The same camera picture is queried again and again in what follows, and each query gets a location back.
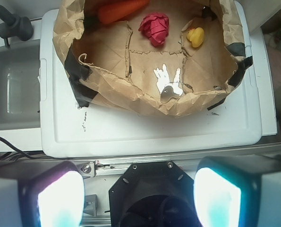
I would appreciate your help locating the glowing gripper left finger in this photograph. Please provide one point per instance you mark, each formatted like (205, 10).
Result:
(38, 193)

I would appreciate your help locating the silver keys on ring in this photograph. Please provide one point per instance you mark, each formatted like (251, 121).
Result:
(169, 89)

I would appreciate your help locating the red crumpled paper ball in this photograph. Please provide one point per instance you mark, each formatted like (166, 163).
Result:
(155, 26)

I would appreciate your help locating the metal corner bracket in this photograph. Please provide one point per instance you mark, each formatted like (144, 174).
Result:
(90, 205)

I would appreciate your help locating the orange toy carrot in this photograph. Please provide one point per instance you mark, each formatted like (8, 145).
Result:
(112, 12)

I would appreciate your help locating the white plastic tray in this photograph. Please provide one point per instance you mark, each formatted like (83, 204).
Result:
(96, 131)

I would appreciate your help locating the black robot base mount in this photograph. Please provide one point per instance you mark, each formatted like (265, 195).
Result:
(155, 194)

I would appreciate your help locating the white sink basin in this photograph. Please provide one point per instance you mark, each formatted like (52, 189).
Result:
(19, 86)

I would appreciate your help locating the grey faucet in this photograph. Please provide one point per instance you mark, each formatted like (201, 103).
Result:
(14, 25)

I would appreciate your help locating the yellow rubber duck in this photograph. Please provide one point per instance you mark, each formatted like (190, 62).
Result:
(196, 36)

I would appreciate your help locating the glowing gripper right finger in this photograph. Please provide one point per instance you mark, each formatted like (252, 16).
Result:
(238, 191)

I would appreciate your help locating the brown paper bag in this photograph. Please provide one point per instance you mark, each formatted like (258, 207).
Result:
(112, 65)

